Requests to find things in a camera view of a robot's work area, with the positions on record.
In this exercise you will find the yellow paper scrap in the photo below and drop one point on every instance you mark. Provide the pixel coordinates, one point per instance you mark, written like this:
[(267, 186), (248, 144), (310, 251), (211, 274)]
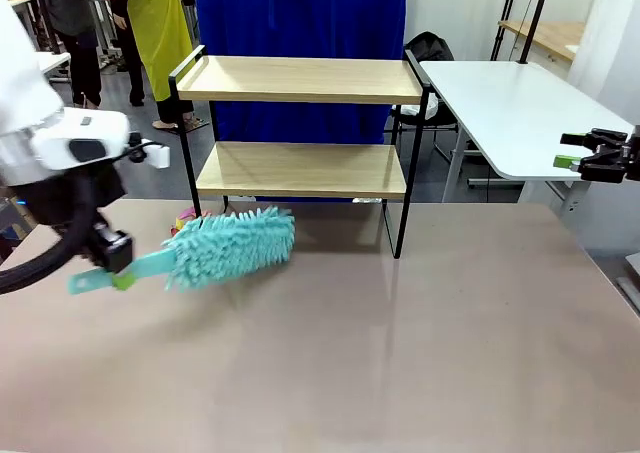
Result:
[(180, 221)]

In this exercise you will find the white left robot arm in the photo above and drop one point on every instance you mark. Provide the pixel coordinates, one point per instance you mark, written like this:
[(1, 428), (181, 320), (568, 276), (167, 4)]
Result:
[(30, 113)]

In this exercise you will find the black tripod stand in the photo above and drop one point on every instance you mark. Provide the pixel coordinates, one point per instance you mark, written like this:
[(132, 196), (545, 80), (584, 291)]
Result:
[(505, 18), (535, 23)]

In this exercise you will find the blue curtain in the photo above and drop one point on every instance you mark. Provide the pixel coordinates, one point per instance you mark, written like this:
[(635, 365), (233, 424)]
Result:
[(300, 13)]

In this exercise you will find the background wooden table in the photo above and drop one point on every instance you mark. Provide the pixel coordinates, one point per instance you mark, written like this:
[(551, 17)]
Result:
[(555, 35)]

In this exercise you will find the person in black clothes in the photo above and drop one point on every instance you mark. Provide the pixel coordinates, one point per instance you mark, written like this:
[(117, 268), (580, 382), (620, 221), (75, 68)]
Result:
[(82, 63)]

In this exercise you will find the person in yellow apron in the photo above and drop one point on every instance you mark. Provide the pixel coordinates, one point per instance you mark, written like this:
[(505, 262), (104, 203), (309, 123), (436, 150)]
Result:
[(155, 33)]

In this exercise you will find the pink paper scrap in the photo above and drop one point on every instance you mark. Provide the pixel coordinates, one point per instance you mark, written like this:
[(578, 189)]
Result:
[(189, 212)]

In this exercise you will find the background white desk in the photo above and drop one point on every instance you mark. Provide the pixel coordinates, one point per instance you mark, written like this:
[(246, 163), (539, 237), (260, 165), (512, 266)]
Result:
[(25, 3)]

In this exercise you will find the teal microfiber duster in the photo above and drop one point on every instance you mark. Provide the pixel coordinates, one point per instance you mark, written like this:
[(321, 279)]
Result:
[(230, 248)]

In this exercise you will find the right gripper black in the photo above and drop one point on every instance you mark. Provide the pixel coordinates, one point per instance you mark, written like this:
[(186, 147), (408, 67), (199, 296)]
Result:
[(635, 153)]

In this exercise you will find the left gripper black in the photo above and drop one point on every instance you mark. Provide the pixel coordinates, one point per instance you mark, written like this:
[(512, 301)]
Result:
[(112, 250)]

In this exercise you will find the small white side table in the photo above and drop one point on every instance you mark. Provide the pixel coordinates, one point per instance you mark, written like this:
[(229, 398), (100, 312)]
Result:
[(55, 62)]

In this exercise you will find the aproned person's bare hand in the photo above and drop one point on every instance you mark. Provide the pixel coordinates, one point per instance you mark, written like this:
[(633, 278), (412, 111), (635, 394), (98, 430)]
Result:
[(120, 21)]

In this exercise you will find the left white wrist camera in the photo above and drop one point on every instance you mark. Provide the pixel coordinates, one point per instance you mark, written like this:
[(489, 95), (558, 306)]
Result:
[(157, 155)]

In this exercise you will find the large white side table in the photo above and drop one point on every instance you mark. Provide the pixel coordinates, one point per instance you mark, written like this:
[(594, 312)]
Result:
[(510, 103)]

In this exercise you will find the black chair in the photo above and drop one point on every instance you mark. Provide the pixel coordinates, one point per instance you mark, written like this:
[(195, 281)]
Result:
[(431, 45)]

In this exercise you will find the two-tier wooden metal shelf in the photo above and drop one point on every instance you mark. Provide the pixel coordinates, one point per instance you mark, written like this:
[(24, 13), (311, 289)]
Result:
[(300, 80)]

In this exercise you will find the cardboard box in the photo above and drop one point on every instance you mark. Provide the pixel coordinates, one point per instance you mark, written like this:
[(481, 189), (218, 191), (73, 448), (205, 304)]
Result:
[(26, 218)]

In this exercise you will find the white plastic bag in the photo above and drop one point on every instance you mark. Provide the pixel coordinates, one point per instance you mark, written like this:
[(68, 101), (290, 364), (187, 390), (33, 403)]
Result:
[(432, 107)]

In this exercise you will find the white metal frame rail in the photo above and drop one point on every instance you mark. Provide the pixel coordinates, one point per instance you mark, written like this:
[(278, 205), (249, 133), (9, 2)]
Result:
[(630, 288)]

